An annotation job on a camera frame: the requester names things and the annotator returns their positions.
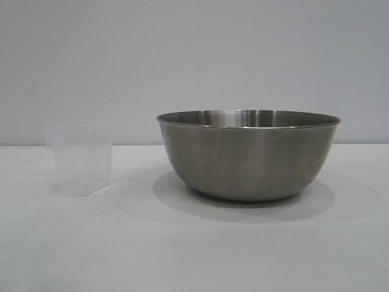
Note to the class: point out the stainless steel mixing bowl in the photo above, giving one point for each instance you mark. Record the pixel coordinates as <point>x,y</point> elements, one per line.
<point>247,158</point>

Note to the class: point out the clear plastic measuring cup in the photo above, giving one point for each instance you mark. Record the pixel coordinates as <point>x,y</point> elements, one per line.
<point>82,158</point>

